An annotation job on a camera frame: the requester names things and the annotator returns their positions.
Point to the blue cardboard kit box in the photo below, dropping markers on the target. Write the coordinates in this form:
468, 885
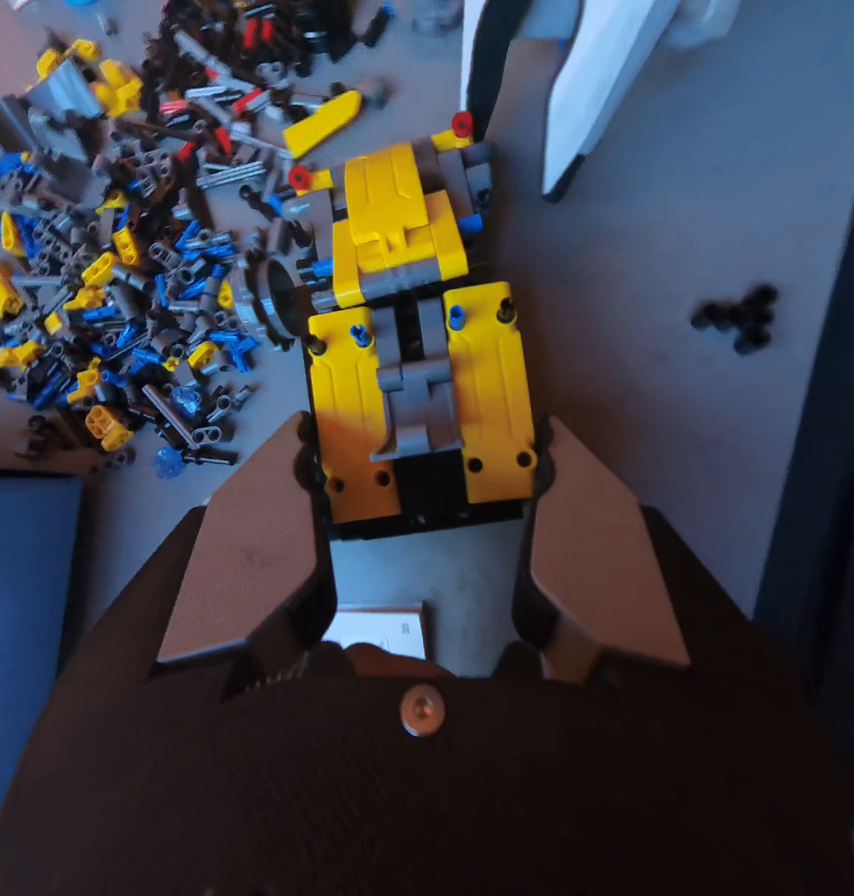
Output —
20, 630

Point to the yellow curved panel brick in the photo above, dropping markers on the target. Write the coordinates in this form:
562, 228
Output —
322, 122

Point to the grey curved panel brick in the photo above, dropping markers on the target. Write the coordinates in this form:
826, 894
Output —
69, 91
20, 133

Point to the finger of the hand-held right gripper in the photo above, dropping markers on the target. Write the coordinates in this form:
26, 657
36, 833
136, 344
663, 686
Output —
532, 84
609, 77

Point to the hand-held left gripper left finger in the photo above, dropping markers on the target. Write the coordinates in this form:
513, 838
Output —
251, 553

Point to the grey desk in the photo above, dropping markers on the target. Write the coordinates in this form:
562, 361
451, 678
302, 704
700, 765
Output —
679, 434

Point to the black triangular holed connector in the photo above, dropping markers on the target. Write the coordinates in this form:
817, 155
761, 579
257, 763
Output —
738, 318

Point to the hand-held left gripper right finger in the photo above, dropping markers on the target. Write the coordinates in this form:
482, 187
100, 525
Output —
595, 560

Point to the yellow toy brick car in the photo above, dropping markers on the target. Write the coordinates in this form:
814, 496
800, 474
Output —
413, 336

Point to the pile of small brick parts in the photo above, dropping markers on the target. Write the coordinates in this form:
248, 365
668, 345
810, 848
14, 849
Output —
118, 245

